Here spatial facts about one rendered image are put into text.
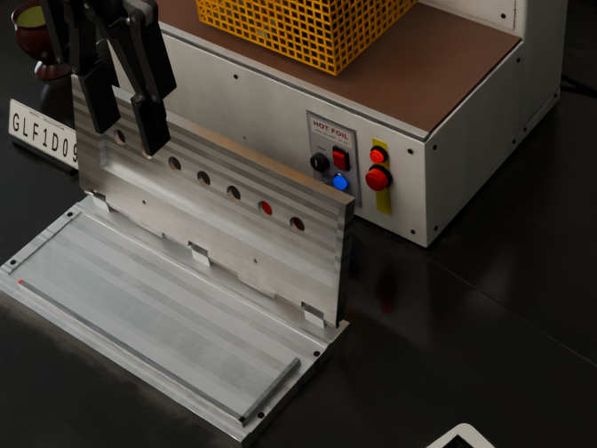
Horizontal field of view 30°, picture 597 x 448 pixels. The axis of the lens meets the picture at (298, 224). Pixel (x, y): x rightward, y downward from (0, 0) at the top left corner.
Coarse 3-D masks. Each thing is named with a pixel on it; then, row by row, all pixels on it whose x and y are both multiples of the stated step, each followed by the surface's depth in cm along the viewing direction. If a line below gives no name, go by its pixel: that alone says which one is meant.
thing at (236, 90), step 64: (192, 0) 155; (256, 0) 153; (384, 0) 150; (448, 0) 146; (512, 0) 139; (192, 64) 151; (256, 64) 143; (384, 64) 141; (448, 64) 140; (512, 64) 142; (256, 128) 151; (384, 128) 134; (448, 128) 134; (512, 128) 151; (448, 192) 142
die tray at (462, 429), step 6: (456, 426) 125; (462, 426) 124; (468, 426) 124; (450, 432) 124; (456, 432) 124; (462, 432) 124; (468, 432) 124; (474, 432) 124; (444, 438) 124; (450, 438) 123; (468, 438) 123; (474, 438) 123; (480, 438) 123; (432, 444) 123; (438, 444) 123; (444, 444) 123; (474, 444) 123; (480, 444) 123; (486, 444) 122
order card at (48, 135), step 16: (16, 112) 165; (32, 112) 163; (16, 128) 166; (32, 128) 164; (48, 128) 162; (64, 128) 160; (32, 144) 165; (48, 144) 163; (64, 144) 161; (64, 160) 162
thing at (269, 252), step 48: (96, 144) 146; (192, 144) 136; (240, 144) 131; (144, 192) 144; (192, 192) 140; (240, 192) 134; (288, 192) 129; (336, 192) 124; (192, 240) 142; (240, 240) 136; (288, 240) 132; (336, 240) 127; (288, 288) 135; (336, 288) 129
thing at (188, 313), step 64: (64, 256) 148; (128, 256) 146; (192, 256) 145; (64, 320) 139; (128, 320) 139; (192, 320) 138; (256, 320) 137; (320, 320) 134; (192, 384) 131; (256, 384) 130
